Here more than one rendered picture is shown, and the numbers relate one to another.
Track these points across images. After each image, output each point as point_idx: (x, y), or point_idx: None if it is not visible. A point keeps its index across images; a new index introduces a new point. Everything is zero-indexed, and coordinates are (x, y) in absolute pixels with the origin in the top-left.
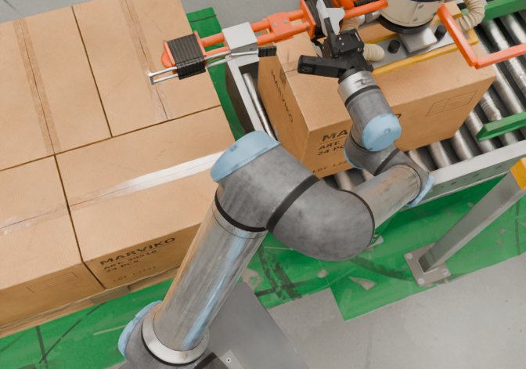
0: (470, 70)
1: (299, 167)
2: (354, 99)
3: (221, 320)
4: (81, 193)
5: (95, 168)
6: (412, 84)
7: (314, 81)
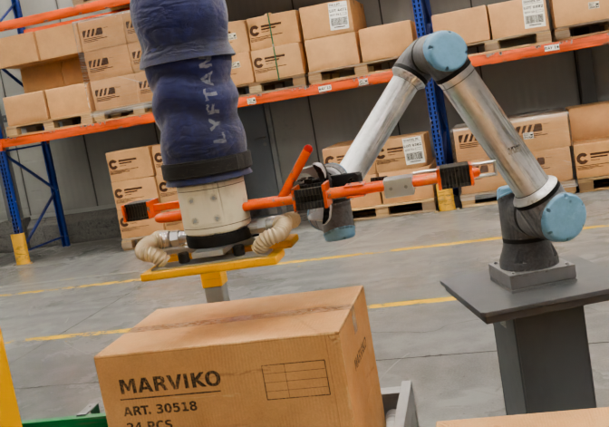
0: (175, 310)
1: (420, 40)
2: (337, 169)
3: (512, 301)
4: None
5: None
6: (236, 304)
7: (327, 302)
